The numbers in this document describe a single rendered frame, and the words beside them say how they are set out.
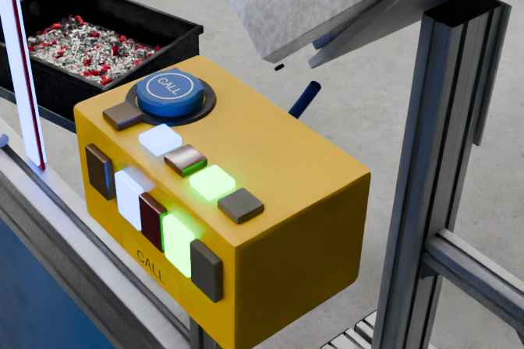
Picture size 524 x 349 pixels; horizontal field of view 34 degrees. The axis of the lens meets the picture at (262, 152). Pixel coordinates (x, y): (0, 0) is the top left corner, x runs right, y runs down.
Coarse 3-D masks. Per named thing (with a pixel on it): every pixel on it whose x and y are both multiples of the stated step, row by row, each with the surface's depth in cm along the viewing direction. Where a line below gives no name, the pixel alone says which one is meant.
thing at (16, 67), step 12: (0, 0) 70; (0, 12) 71; (12, 12) 70; (12, 24) 70; (12, 36) 71; (12, 48) 72; (12, 60) 73; (12, 72) 75; (24, 84) 74; (24, 96) 75; (24, 108) 76; (24, 120) 77; (24, 132) 78; (36, 144) 78; (36, 156) 79
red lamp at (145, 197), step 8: (144, 192) 47; (144, 200) 47; (152, 200) 47; (144, 208) 47; (152, 208) 46; (160, 208) 46; (144, 216) 48; (152, 216) 47; (160, 216) 46; (144, 224) 48; (152, 224) 47; (160, 224) 46; (144, 232) 49; (152, 232) 48; (160, 232) 47; (152, 240) 48; (160, 240) 47; (160, 248) 48
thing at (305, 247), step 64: (192, 64) 55; (128, 128) 50; (192, 128) 50; (256, 128) 50; (192, 192) 45; (256, 192) 45; (320, 192) 45; (256, 256) 44; (320, 256) 48; (256, 320) 47
